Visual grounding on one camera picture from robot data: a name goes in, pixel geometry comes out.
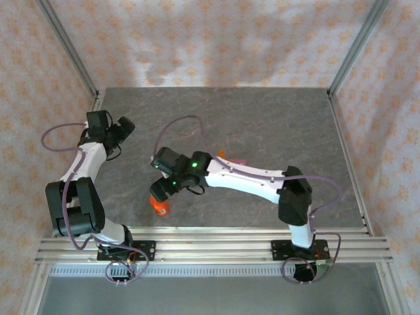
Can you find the aluminium frame post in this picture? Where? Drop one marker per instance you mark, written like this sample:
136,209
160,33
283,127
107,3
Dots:
66,42
358,42

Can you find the aluminium side rail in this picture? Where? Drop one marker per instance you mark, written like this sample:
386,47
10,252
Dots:
97,101
334,108

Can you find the orange pill bottle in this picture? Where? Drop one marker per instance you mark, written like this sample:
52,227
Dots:
160,208

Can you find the green circuit board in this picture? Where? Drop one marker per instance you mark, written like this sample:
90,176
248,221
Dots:
325,262

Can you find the orange patterned white curtain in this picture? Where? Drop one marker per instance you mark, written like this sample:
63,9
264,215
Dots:
210,33

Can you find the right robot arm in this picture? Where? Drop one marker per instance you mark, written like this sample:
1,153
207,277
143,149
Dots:
249,183

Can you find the grey metal sheet panel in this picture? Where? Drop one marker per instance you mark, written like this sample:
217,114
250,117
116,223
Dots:
210,295

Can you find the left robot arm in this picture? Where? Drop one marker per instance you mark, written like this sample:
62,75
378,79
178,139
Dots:
82,203

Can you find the aluminium lower beam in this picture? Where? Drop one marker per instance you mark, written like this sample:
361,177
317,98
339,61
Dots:
392,295
33,295

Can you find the aluminium mounting rail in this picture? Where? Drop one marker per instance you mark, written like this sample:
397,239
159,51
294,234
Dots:
213,249

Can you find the orange and pink pill organizer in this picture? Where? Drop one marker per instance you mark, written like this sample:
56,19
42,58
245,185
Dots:
222,153

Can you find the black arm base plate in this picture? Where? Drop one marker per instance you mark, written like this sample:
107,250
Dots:
279,251
149,251

